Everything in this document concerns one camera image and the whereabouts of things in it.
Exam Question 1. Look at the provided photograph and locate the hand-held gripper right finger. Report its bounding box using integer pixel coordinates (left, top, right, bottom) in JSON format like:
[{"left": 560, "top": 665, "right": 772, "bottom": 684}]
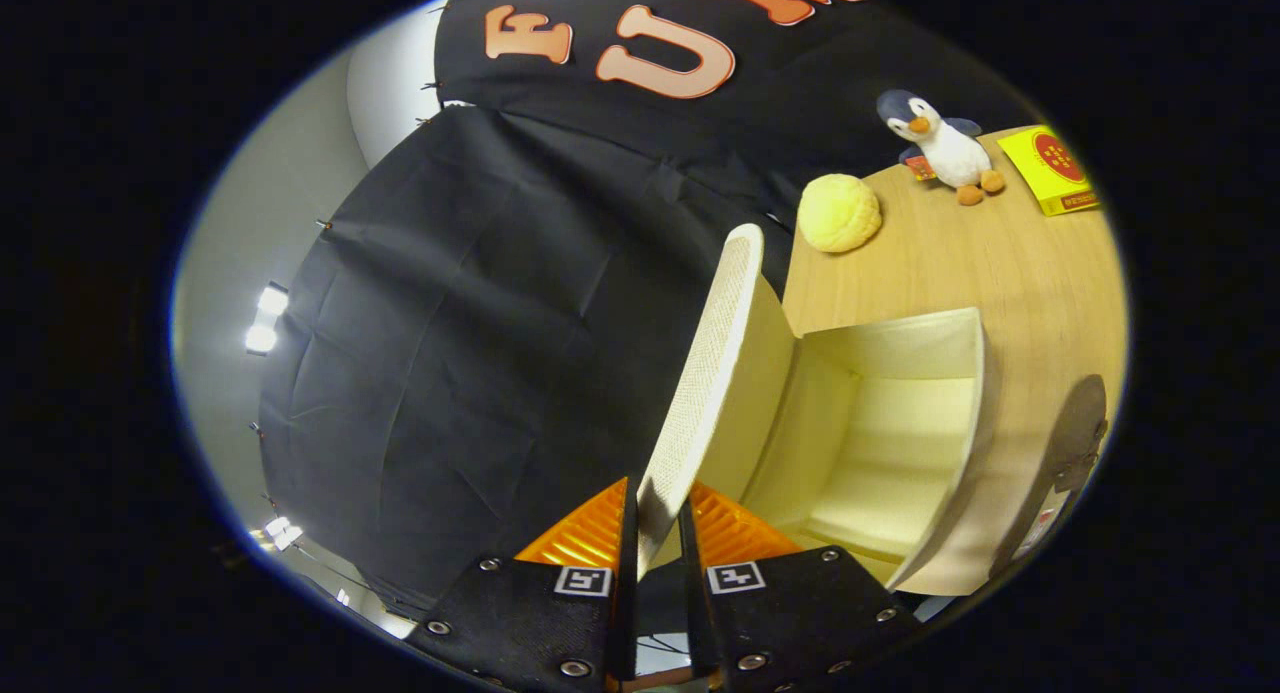
[{"left": 678, "top": 481, "right": 926, "bottom": 693}]

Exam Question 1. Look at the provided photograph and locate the yellow book with red circle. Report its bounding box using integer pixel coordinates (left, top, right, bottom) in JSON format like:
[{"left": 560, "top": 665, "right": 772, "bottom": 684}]
[{"left": 997, "top": 125, "right": 1101, "bottom": 217}]

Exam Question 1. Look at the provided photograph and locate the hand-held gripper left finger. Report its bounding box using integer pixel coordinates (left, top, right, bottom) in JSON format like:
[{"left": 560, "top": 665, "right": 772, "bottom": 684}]
[{"left": 405, "top": 476, "right": 641, "bottom": 693}]

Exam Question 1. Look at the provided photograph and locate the penguin plush toy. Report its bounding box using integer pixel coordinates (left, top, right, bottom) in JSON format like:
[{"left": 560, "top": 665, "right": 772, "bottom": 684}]
[{"left": 877, "top": 88, "right": 1006, "bottom": 207}]

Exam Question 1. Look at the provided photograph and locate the white ceiling light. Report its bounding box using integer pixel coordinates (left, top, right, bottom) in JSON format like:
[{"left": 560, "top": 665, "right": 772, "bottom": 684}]
[
  {"left": 258, "top": 515, "right": 305, "bottom": 554},
  {"left": 244, "top": 283, "right": 291, "bottom": 356}
]

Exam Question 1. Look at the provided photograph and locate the yellow bun plush toy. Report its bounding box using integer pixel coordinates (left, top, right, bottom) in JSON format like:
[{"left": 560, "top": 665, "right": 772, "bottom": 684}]
[{"left": 797, "top": 173, "right": 883, "bottom": 254}]

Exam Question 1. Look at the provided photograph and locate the brown fuzzy shoe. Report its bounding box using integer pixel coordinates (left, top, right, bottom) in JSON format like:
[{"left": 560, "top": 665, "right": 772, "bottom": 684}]
[{"left": 988, "top": 373, "right": 1111, "bottom": 579}]

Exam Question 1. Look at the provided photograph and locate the cream fabric storage box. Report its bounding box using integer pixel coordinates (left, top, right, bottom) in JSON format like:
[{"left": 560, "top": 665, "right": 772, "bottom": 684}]
[{"left": 637, "top": 223, "right": 991, "bottom": 599}]

